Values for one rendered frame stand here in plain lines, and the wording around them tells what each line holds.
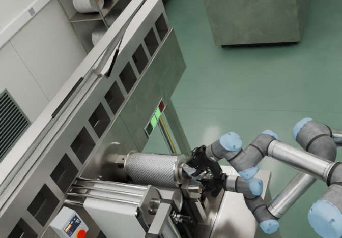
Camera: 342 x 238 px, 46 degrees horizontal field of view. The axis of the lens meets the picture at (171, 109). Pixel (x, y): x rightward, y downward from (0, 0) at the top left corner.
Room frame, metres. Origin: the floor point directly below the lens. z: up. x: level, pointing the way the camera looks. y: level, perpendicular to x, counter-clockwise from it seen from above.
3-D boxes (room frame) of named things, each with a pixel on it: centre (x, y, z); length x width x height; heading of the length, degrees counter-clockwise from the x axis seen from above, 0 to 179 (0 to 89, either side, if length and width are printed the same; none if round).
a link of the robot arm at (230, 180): (1.16, -0.13, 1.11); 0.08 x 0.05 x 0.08; 144
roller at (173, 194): (1.21, 0.23, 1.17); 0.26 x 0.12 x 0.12; 54
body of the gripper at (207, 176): (1.21, -0.07, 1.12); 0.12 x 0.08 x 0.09; 54
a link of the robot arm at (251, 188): (1.12, -0.20, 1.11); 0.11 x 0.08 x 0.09; 54
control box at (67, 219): (0.81, 0.41, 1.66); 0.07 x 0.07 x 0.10; 45
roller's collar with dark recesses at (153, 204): (1.02, 0.19, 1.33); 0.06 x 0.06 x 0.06; 54
